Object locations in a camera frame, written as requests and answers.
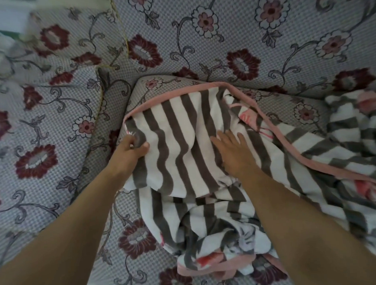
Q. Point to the person's right forearm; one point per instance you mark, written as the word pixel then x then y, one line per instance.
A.
pixel 311 235

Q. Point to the grey white striped flamingo blanket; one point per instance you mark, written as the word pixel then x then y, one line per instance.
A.
pixel 182 147

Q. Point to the person's left hand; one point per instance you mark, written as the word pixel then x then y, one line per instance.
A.
pixel 127 160

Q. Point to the person's left forearm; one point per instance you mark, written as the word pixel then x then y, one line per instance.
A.
pixel 62 237

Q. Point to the grey floral sofa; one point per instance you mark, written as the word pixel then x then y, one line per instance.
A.
pixel 233 37

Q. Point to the person's right hand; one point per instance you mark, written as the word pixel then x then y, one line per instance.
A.
pixel 236 154

